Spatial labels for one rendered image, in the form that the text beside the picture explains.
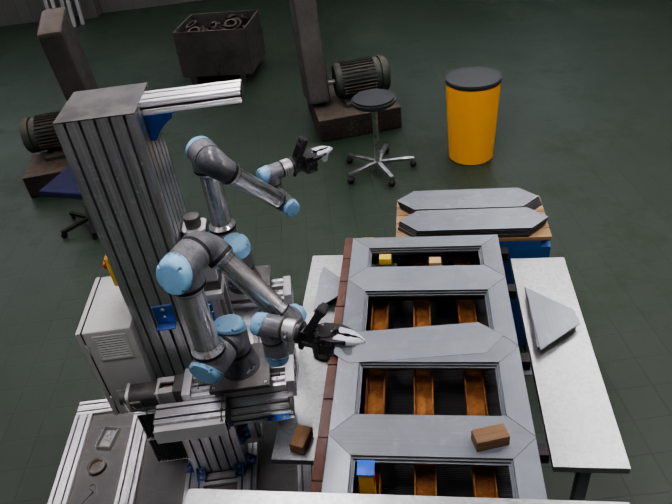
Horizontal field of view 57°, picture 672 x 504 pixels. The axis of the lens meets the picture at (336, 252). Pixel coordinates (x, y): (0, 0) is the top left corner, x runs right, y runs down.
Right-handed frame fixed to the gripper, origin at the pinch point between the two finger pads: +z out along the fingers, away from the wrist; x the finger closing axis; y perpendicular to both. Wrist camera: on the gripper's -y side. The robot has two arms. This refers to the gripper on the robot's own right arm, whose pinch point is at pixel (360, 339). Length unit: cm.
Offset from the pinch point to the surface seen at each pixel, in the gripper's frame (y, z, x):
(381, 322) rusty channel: 65, -25, -94
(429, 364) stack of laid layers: 55, 7, -59
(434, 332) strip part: 51, 5, -76
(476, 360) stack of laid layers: 53, 25, -65
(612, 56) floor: 59, 70, -644
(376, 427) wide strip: 59, -4, -23
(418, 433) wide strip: 58, 12, -25
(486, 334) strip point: 51, 26, -80
